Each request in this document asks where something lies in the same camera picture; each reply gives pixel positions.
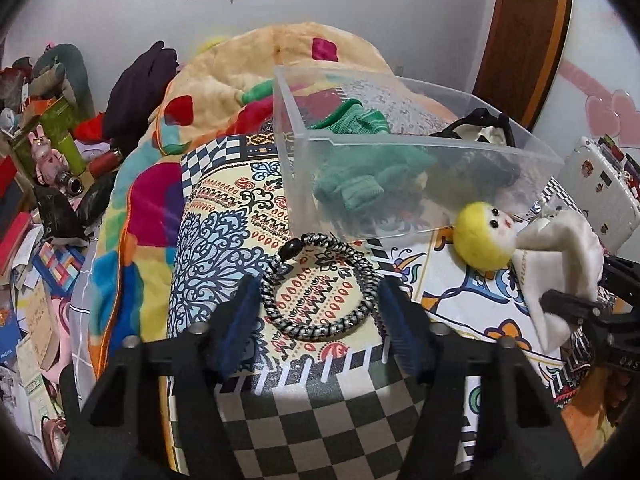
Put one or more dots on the green cardboard box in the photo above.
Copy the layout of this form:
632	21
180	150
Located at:
45	120

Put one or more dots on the yellow head white cloth doll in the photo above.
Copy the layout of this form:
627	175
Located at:
482	235

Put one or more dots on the person's right hand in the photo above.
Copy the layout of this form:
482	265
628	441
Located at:
619	389

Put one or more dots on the brown wooden door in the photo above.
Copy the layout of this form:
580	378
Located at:
525	35

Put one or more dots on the grey green plush toy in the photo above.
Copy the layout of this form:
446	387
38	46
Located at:
70	70

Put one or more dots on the pink heart wall decal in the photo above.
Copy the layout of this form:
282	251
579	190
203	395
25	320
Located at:
607	107

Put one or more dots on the green knitted gloves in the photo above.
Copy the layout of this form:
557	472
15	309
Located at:
350	185

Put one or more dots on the colourful fleece blanket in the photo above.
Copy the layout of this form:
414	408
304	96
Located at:
210	85

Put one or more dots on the beige paper box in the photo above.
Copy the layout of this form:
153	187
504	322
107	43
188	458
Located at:
42	325

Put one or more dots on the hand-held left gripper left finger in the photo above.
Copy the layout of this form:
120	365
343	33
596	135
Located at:
239	321

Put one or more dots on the dark purple garment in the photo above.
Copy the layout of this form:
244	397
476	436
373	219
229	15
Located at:
140	85

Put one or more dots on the red book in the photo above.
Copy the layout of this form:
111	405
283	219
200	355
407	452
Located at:
12	242

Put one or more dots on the patterned checkered blanket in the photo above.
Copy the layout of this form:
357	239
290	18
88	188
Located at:
225	240

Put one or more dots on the pink rabbit figure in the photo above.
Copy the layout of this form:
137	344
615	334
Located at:
46	157

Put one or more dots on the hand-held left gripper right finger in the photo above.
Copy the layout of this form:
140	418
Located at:
400	327

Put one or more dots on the yellow green plush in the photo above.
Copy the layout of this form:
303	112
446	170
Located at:
212	44

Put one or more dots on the white suitcase with stickers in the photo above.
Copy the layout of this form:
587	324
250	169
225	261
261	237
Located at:
590	195

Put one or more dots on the black plastic bag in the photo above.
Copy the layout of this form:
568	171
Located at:
55	212

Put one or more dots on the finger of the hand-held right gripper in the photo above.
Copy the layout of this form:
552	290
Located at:
570	304
622	269

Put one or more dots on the red brown bottle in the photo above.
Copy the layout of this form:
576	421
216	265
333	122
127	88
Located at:
104	162

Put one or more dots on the green cylinder bottle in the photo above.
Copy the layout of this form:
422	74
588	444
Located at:
71	152

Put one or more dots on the clear plastic box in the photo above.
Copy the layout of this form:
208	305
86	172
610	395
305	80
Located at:
300	160

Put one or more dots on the red cloth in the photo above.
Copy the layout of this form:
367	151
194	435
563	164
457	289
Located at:
91	127

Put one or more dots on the colourful block print box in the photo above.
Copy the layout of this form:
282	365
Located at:
60	267

